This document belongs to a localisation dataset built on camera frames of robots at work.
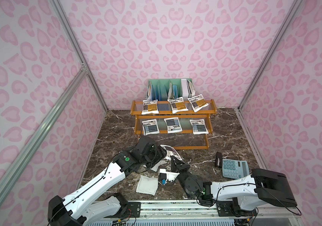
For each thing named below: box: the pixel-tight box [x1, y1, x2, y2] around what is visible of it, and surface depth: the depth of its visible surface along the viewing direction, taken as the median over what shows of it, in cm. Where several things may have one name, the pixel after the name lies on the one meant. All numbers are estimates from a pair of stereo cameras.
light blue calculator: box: [222, 158, 250, 180], surface depth 88 cm
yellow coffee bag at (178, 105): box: [167, 96, 189, 114], surface depth 81 cm
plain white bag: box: [136, 174, 159, 196], surface depth 82 cm
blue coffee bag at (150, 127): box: [141, 119, 160, 136], surface depth 90 cm
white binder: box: [181, 78, 188, 100], surface depth 100 cm
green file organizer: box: [148, 78, 193, 101], surface depth 105 cm
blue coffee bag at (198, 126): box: [189, 119, 210, 135], surface depth 89 cm
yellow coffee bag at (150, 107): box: [141, 99, 160, 115], surface depth 81 cm
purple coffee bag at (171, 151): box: [160, 144, 185, 162], surface depth 74 cm
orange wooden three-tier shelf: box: [130, 98, 218, 150], surface depth 88 cm
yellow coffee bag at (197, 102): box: [187, 94, 209, 113], surface depth 83 cm
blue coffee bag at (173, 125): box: [163, 117, 183, 134], surface depth 90 cm
